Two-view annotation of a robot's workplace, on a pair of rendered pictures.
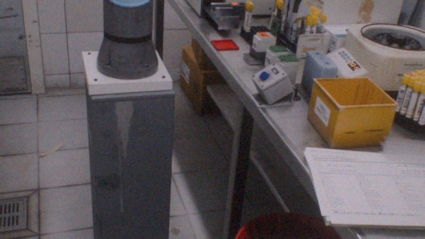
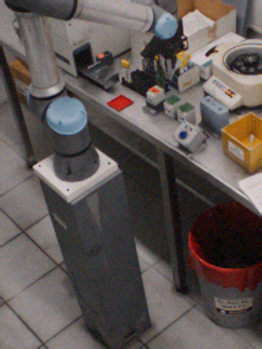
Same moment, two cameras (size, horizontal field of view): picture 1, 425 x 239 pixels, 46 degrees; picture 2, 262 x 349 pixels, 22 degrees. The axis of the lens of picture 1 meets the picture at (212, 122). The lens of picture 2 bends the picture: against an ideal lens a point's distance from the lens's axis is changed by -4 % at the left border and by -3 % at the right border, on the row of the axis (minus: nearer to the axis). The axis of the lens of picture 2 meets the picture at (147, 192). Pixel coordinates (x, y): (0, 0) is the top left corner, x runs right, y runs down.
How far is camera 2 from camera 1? 106 cm
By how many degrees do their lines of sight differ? 19
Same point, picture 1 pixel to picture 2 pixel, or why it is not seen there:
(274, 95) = (195, 145)
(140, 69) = (93, 167)
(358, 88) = (247, 121)
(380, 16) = (223, 29)
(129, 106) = (95, 195)
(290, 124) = (216, 164)
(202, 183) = not seen: hidden behind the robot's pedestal
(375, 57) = (245, 87)
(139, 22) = (85, 137)
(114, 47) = (71, 161)
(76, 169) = not seen: outside the picture
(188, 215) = not seen: hidden behind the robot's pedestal
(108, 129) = (85, 218)
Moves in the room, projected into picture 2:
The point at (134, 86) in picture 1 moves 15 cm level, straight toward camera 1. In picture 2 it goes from (94, 181) to (118, 209)
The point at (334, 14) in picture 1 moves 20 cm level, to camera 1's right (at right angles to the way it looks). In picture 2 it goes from (192, 45) to (240, 31)
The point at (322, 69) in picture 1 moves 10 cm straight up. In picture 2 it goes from (219, 115) to (217, 90)
